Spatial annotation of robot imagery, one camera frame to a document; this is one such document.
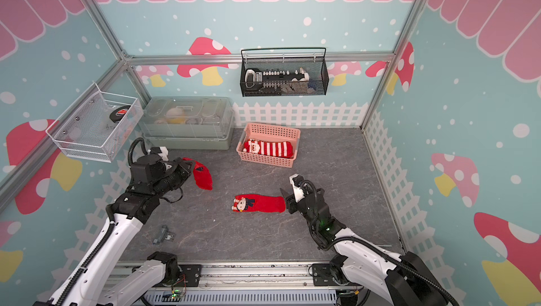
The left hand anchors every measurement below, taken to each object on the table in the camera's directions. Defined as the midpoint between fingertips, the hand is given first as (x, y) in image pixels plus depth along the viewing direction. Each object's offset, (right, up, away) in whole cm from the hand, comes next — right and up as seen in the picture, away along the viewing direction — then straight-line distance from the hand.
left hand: (197, 164), depth 75 cm
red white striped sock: (+29, +6, +31) cm, 43 cm away
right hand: (+33, -9, +6) cm, 34 cm away
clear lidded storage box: (-11, +18, +27) cm, 35 cm away
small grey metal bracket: (-16, -28, +8) cm, 33 cm away
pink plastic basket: (+21, +15, +41) cm, 48 cm away
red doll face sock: (+18, -18, +16) cm, 31 cm away
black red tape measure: (-30, +18, +2) cm, 35 cm away
